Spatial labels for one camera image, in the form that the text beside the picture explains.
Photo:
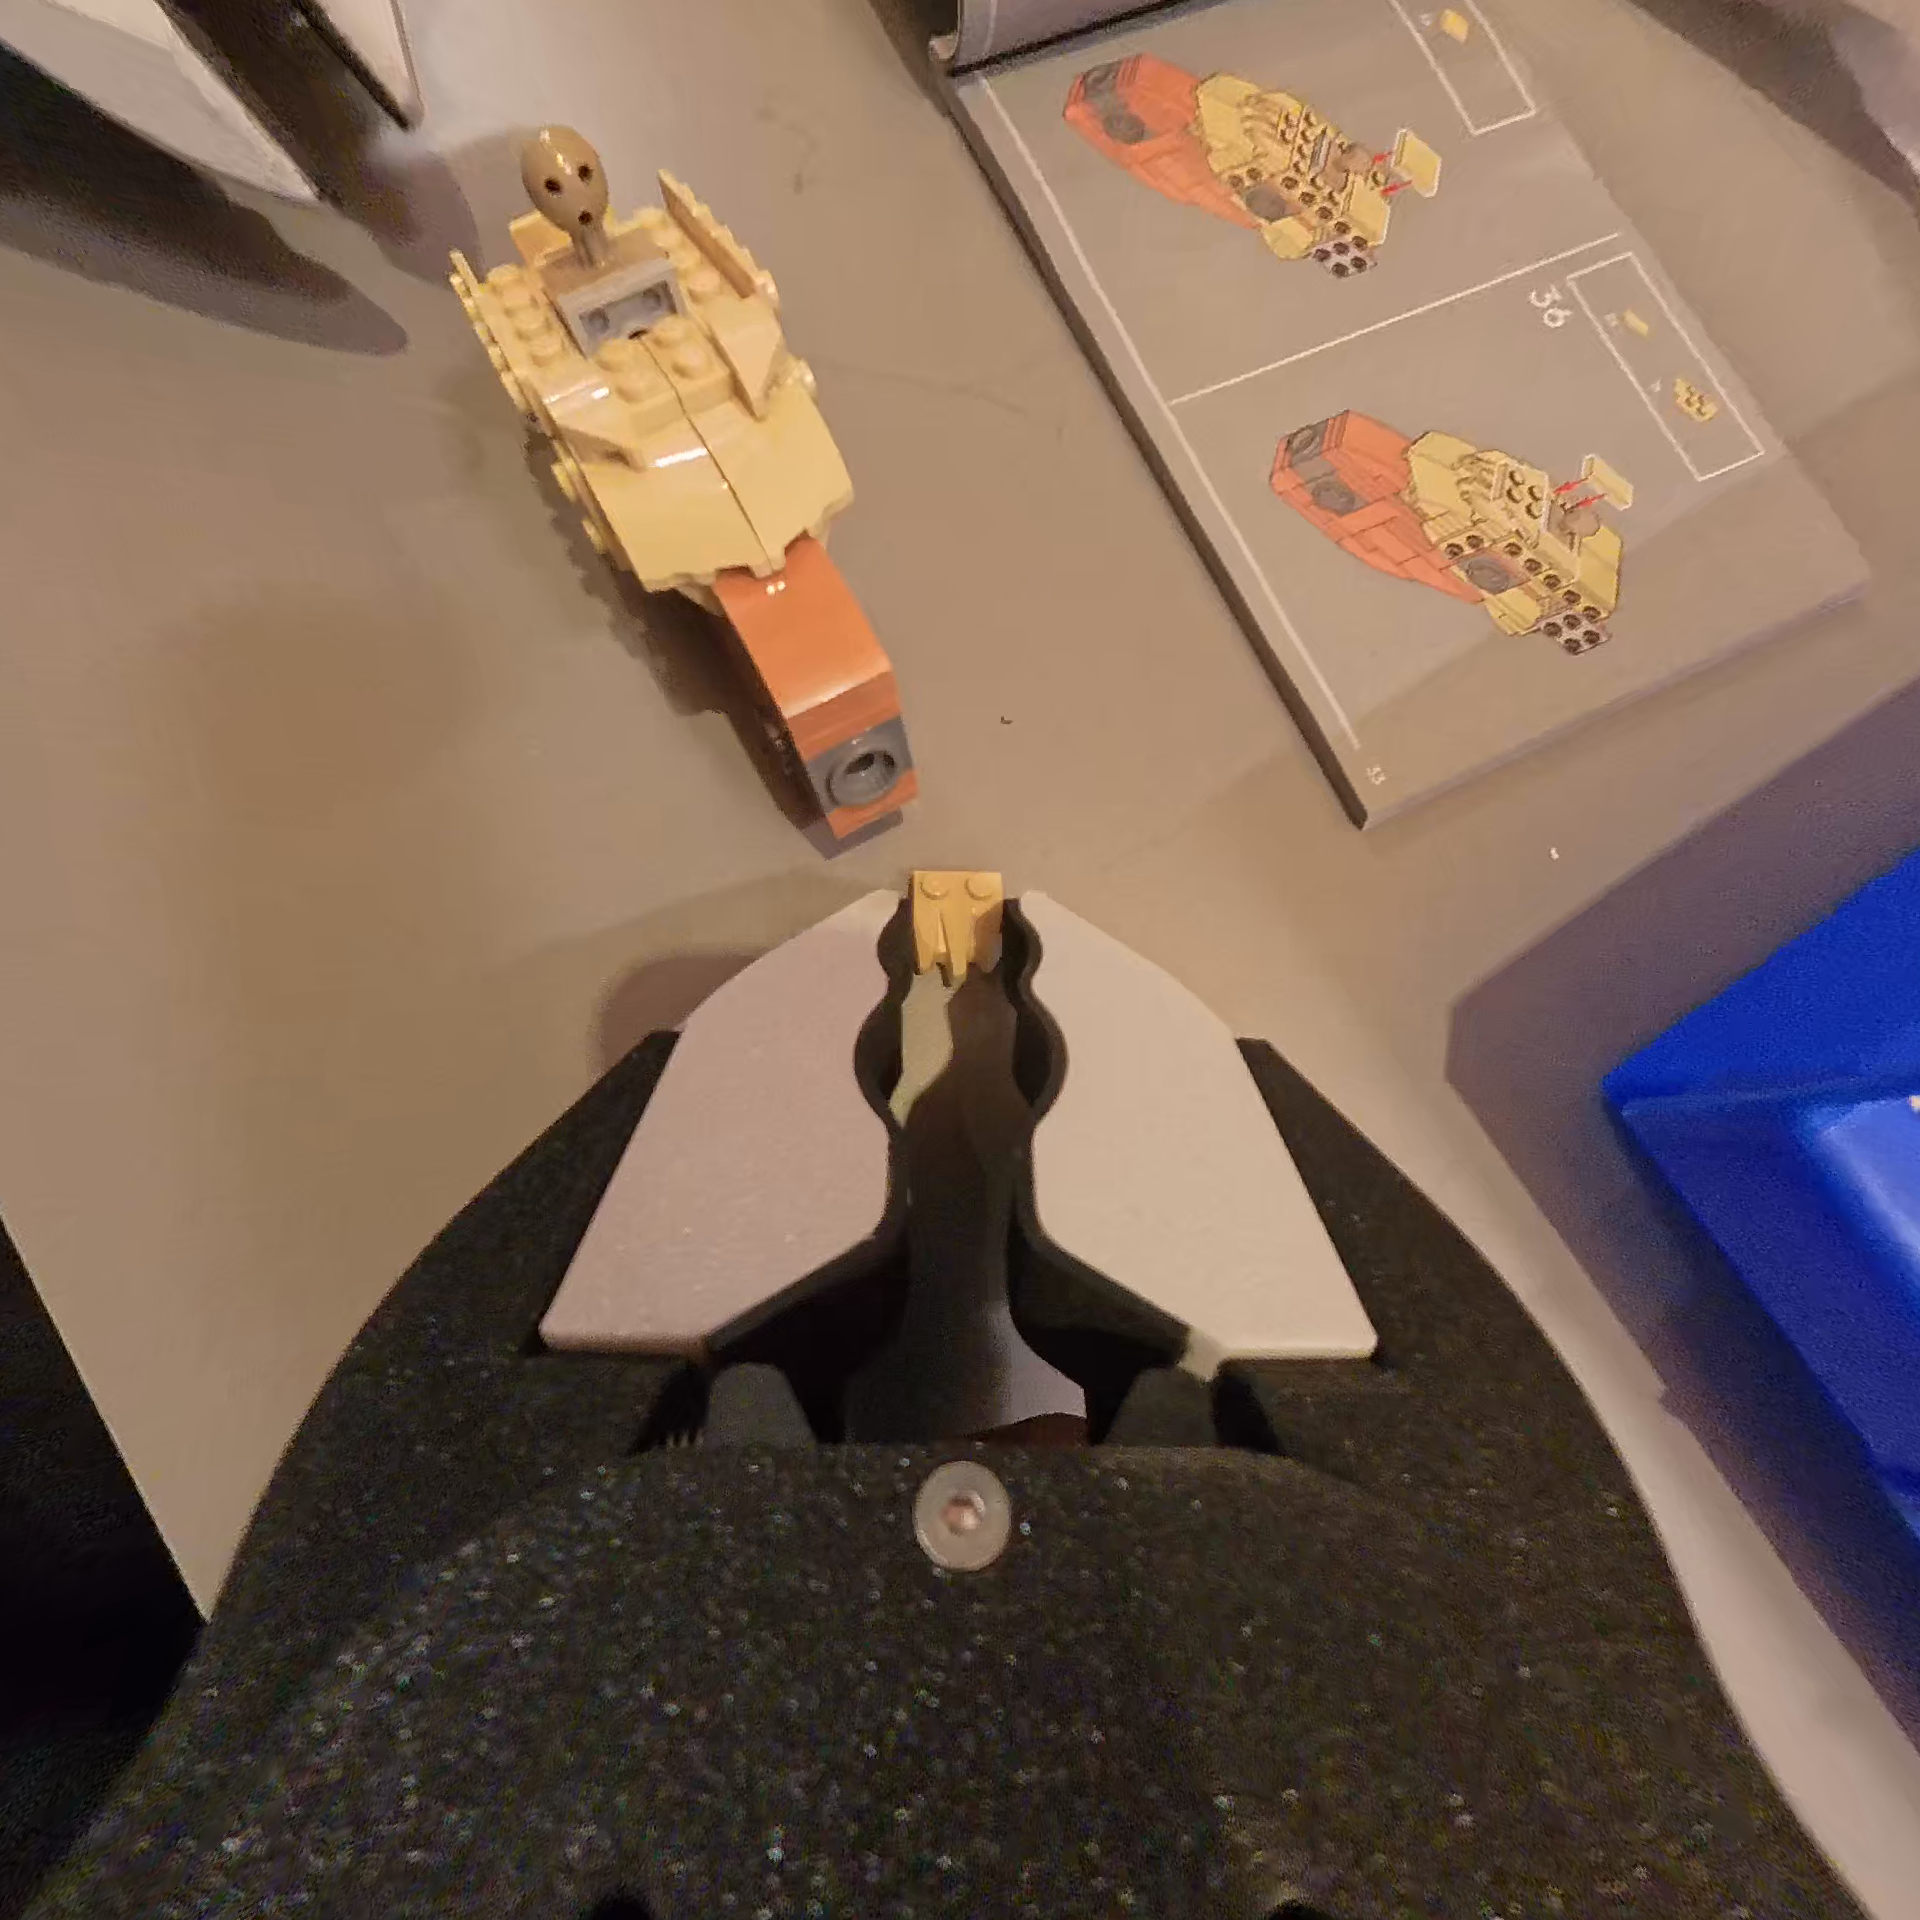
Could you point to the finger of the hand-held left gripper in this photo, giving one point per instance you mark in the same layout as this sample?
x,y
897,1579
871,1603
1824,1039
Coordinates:
x,y
120,61

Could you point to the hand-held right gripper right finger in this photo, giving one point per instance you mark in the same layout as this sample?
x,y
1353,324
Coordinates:
x,y
1185,1186

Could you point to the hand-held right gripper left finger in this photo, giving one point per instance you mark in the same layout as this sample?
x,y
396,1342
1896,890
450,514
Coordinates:
x,y
720,1186

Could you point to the tan claw brick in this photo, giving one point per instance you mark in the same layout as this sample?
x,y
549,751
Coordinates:
x,y
953,915

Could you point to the tan and orange brick model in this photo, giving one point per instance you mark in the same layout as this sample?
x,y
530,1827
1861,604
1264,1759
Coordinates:
x,y
691,465

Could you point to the blue plastic bin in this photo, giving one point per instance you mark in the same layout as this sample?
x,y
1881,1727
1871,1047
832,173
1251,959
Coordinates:
x,y
1800,1125

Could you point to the grey instruction booklet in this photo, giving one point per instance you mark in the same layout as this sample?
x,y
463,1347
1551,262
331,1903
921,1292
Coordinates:
x,y
1349,375

